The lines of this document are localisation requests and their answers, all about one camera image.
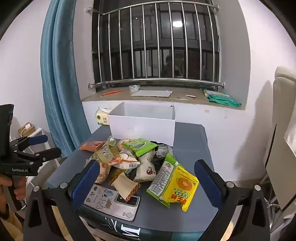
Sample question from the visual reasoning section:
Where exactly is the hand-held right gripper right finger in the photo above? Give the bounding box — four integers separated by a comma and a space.
194, 159, 271, 241

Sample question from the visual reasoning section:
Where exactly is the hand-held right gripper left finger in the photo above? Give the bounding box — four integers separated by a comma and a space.
23, 159, 101, 241

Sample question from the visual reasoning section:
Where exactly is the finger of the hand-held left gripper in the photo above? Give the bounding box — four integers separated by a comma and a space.
14, 148, 62, 168
10, 135, 48, 151

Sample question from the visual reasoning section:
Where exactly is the tan snack packet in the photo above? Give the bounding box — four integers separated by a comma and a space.
89, 160, 114, 183

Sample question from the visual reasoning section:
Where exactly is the yellow sunflower snack packet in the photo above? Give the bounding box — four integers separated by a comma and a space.
162, 162, 199, 212

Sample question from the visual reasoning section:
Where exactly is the pale yellow snack packet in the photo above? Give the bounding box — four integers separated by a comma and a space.
92, 145, 121, 163

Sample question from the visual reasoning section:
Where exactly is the beige cracker packet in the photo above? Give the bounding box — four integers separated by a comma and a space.
109, 172, 142, 202

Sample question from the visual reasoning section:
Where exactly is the white and orange snack packet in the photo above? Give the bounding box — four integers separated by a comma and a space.
109, 151, 140, 169

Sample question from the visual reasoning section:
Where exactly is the lime green labelled snack packet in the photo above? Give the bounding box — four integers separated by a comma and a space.
146, 153, 178, 208

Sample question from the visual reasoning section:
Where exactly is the black snack packet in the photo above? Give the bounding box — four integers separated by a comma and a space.
150, 141, 174, 163

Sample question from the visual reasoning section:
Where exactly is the bright green snack packet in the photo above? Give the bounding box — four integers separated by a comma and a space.
122, 138, 159, 157

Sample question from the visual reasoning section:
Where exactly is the white cardboard box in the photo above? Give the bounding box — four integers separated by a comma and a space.
108, 101, 176, 147

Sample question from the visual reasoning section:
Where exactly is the person's left hand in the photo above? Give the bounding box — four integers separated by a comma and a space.
0, 174, 27, 218

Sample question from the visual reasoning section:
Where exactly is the brown cardboard box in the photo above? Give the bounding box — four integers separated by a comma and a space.
18, 122, 36, 137

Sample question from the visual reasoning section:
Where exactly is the cream tissue pack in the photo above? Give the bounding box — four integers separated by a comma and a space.
95, 107, 114, 126

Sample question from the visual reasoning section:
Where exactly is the dark printed cloth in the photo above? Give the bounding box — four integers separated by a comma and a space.
79, 207, 208, 241

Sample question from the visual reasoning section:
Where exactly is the blue curtain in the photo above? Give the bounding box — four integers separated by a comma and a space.
40, 0, 92, 158

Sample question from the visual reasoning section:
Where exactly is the cream office chair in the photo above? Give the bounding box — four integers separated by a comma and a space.
264, 66, 296, 232

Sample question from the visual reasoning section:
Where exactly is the green cloth on sill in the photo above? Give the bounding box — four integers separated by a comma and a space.
208, 95, 242, 107

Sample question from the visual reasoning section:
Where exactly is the pale green plastic packet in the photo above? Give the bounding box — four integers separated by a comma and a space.
200, 88, 230, 98

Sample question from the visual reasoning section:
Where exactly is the white towel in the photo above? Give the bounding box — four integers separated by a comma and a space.
284, 109, 296, 167

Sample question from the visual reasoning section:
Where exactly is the grey cardboard sheet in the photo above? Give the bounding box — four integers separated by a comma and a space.
130, 90, 173, 98

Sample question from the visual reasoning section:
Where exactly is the steel window guard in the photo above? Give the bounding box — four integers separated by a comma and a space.
86, 0, 226, 90

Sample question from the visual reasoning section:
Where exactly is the dark glass window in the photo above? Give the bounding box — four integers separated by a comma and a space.
91, 0, 220, 80

